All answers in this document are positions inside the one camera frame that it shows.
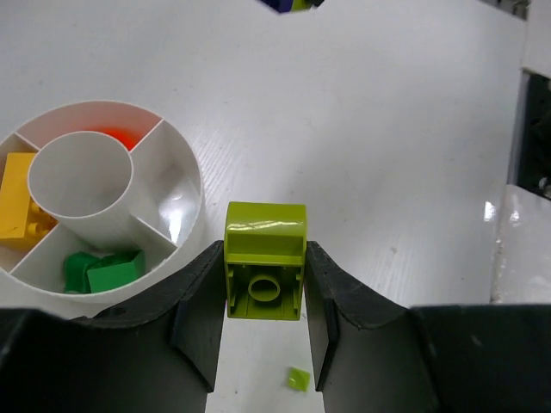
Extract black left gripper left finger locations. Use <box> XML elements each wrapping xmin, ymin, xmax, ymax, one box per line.
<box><xmin>1</xmin><ymin>241</ymin><xmax>226</xmax><ymax>412</ymax></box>

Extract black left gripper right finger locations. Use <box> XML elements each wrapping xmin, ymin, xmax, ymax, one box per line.
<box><xmin>305</xmin><ymin>242</ymin><xmax>550</xmax><ymax>412</ymax></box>

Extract small lime green lego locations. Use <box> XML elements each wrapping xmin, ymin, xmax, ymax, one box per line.
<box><xmin>286</xmin><ymin>367</ymin><xmax>311</xmax><ymax>392</ymax></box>

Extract dark green lego brick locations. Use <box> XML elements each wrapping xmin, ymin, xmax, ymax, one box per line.
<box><xmin>86</xmin><ymin>250</ymin><xmax>145</xmax><ymax>293</ymax></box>

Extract lime green curved lego brick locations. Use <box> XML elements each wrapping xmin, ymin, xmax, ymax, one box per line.
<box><xmin>223</xmin><ymin>201</ymin><xmax>307</xmax><ymax>321</ymax></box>

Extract yellow sloped lego brick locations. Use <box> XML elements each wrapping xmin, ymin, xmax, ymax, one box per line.
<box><xmin>1</xmin><ymin>152</ymin><xmax>57</xmax><ymax>251</ymax></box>

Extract orange round lego dish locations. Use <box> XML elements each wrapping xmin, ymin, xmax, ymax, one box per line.
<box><xmin>89</xmin><ymin>126</ymin><xmax>144</xmax><ymax>151</ymax></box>

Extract multicolour lego assembly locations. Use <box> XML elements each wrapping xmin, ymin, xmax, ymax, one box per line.
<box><xmin>261</xmin><ymin>0</ymin><xmax>324</xmax><ymax>14</ymax></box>

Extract small dark green lego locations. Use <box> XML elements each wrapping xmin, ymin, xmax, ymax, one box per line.
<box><xmin>63</xmin><ymin>251</ymin><xmax>101</xmax><ymax>294</ymax></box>

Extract white round divided container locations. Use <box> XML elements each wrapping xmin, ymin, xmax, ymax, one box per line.
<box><xmin>1</xmin><ymin>101</ymin><xmax>205</xmax><ymax>318</ymax></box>

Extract black front mounting rail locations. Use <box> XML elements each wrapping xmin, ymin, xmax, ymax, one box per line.
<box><xmin>507</xmin><ymin>71</ymin><xmax>550</xmax><ymax>199</ymax></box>

